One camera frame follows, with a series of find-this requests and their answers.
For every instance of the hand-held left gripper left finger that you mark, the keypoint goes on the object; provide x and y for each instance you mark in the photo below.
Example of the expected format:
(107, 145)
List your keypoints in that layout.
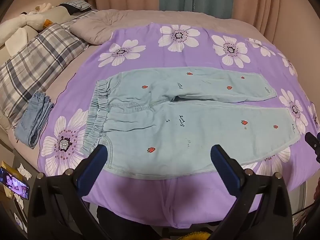
(95, 167)

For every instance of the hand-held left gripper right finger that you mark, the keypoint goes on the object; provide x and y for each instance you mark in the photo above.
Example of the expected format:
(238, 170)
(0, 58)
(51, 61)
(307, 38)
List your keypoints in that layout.
(225, 171)

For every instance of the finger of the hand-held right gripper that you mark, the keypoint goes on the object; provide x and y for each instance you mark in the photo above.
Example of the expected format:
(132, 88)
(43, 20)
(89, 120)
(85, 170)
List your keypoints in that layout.
(313, 142)

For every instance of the light blue strawberry pants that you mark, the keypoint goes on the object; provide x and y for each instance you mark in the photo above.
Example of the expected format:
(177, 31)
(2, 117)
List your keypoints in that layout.
(175, 135)

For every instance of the white crumpled tissue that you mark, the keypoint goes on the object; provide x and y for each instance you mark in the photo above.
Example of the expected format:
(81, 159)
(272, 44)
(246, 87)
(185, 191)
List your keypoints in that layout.
(24, 172)

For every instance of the yellow fuzzy object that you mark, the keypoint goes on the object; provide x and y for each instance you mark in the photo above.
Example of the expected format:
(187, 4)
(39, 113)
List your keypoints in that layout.
(192, 236)

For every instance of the folded blue jeans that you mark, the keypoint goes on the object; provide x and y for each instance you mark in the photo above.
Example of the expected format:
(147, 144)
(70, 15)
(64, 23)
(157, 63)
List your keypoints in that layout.
(30, 120)

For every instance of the smartphone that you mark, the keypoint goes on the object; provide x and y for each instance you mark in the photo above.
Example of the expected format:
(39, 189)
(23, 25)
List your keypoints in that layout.
(15, 183)

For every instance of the purple floral bed sheet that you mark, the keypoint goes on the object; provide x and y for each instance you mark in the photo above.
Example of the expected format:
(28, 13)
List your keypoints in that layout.
(155, 60)

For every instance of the plaid pillow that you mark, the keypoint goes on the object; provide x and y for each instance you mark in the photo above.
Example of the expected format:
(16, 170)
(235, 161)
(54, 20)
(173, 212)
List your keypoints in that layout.
(37, 55)

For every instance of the grey quilt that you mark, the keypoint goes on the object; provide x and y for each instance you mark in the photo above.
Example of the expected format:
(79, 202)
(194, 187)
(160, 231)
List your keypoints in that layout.
(105, 25)

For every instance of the white pillow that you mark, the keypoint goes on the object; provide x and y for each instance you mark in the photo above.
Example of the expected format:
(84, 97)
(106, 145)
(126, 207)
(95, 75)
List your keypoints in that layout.
(16, 40)

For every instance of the white plush toy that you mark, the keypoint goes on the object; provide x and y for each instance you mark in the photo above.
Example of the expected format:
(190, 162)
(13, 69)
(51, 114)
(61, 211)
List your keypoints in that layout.
(35, 18)

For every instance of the striped blue pillow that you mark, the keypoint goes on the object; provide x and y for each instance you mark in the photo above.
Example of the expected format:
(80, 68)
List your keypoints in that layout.
(77, 4)

